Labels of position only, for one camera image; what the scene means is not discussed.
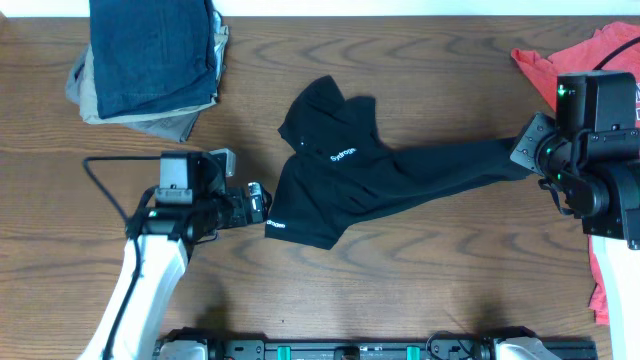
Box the black polo shirt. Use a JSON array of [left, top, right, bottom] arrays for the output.
[[265, 76, 528, 250]]

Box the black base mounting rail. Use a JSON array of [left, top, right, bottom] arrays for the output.
[[152, 327, 599, 360]]

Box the red printed t-shirt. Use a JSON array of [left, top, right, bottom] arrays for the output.
[[511, 21, 639, 326]]

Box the folded light blue garment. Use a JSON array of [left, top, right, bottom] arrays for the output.
[[210, 10, 228, 83]]

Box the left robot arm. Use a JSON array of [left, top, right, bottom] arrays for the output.
[[81, 149, 272, 359]]

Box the folded navy blue garment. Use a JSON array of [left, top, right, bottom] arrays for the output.
[[89, 0, 216, 119]]

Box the folded grey garment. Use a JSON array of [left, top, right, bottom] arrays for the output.
[[65, 46, 199, 143]]

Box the folded beige garment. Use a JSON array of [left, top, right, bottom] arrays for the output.
[[79, 25, 230, 125]]

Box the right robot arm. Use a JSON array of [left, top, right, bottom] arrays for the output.
[[510, 70, 639, 359]]

